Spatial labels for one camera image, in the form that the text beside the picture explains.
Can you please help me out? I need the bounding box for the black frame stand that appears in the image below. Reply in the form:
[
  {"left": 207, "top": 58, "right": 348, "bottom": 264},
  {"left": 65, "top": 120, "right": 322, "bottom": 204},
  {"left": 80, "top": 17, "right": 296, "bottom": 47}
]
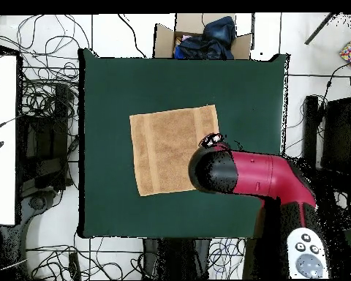
[
  {"left": 19, "top": 83, "right": 75, "bottom": 192},
  {"left": 300, "top": 94, "right": 351, "bottom": 200}
]

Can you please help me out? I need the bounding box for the black power strip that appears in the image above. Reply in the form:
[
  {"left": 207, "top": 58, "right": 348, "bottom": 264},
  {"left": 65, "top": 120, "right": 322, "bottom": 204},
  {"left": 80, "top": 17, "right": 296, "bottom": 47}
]
[{"left": 67, "top": 251, "right": 82, "bottom": 281}]

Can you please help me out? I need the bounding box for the grey metal bar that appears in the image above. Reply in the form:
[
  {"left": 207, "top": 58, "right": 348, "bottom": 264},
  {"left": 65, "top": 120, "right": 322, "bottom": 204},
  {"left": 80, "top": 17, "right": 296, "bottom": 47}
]
[{"left": 304, "top": 12, "right": 336, "bottom": 45}]

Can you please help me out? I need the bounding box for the dark green table cloth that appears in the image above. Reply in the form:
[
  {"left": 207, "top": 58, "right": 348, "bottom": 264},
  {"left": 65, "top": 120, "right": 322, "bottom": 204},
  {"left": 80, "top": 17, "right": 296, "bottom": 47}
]
[{"left": 78, "top": 48, "right": 290, "bottom": 239}]

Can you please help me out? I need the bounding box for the white desk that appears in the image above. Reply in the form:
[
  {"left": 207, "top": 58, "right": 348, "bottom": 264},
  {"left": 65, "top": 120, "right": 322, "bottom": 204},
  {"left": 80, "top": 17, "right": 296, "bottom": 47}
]
[{"left": 0, "top": 53, "right": 18, "bottom": 226}]

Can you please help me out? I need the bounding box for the tan terry towel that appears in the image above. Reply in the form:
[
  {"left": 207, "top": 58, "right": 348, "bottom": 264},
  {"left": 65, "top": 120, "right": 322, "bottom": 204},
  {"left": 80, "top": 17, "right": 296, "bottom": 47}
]
[{"left": 129, "top": 104, "right": 221, "bottom": 198}]

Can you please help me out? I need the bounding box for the brown cardboard box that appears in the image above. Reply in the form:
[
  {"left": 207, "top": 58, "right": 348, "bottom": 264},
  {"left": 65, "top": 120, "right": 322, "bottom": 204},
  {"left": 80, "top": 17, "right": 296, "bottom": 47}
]
[{"left": 153, "top": 12, "right": 254, "bottom": 61}]

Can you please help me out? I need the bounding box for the dark blue garment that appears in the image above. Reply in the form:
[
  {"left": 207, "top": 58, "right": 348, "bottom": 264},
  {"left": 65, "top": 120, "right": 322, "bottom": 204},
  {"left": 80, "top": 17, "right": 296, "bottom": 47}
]
[{"left": 174, "top": 15, "right": 237, "bottom": 61}]

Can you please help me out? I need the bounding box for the grey chair base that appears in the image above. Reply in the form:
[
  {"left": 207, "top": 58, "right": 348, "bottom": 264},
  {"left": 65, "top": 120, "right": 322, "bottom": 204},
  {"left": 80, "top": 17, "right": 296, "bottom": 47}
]
[{"left": 0, "top": 187, "right": 62, "bottom": 280}]

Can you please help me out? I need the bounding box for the black cable tangle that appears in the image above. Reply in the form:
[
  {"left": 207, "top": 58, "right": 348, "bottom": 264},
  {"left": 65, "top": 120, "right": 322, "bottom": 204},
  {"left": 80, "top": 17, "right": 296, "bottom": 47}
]
[
  {"left": 282, "top": 96, "right": 349, "bottom": 211},
  {"left": 25, "top": 231, "right": 146, "bottom": 281},
  {"left": 0, "top": 14, "right": 91, "bottom": 118}
]

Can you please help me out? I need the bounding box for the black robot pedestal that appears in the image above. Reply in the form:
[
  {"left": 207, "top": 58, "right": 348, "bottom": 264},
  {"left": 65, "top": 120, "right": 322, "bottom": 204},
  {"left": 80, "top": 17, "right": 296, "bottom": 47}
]
[{"left": 143, "top": 238, "right": 211, "bottom": 280}]

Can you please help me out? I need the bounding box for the long black cable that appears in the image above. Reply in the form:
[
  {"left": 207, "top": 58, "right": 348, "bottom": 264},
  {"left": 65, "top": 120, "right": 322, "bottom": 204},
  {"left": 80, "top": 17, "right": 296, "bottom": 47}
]
[{"left": 117, "top": 13, "right": 148, "bottom": 59}]

